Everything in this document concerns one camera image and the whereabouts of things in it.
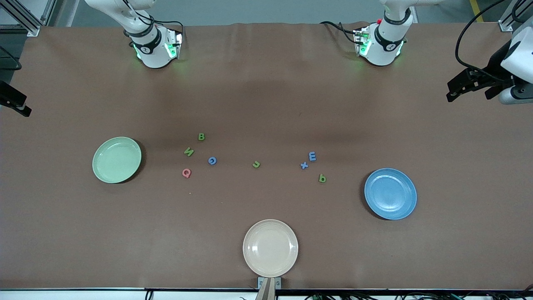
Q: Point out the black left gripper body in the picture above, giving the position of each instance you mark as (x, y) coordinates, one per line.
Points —
(494, 66)

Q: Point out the blue letter E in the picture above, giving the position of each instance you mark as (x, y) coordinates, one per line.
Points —
(310, 156)

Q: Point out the green letter N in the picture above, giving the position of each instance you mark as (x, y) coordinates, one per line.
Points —
(189, 151)

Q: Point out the pink letter Q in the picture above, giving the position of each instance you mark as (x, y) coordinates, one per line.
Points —
(184, 172)

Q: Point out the blue letter G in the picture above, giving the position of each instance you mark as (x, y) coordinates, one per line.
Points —
(209, 161)

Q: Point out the green letter J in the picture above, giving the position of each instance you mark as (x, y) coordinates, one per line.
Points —
(256, 166)

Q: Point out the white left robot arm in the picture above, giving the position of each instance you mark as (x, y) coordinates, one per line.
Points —
(383, 50)

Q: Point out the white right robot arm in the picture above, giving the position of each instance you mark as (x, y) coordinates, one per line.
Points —
(152, 54)

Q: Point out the grey left base connector box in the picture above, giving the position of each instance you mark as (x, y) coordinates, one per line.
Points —
(361, 43)

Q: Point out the grey base connector box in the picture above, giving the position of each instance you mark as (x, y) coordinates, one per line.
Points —
(361, 43)
(175, 46)

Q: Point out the light green plate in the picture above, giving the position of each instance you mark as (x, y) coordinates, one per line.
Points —
(116, 160)

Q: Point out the blue plate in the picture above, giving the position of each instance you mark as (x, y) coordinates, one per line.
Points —
(390, 194)

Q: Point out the grey right base connector box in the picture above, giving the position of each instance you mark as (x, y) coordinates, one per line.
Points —
(175, 46)

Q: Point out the brown table cover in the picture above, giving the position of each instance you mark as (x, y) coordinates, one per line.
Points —
(233, 233)

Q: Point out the beige plate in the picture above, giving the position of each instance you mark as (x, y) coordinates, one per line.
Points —
(270, 248)

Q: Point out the aluminium frame profile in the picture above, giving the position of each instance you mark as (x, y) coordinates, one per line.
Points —
(49, 10)
(29, 28)
(506, 24)

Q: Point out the grey metal mount bracket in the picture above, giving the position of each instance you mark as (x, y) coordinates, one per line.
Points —
(261, 283)

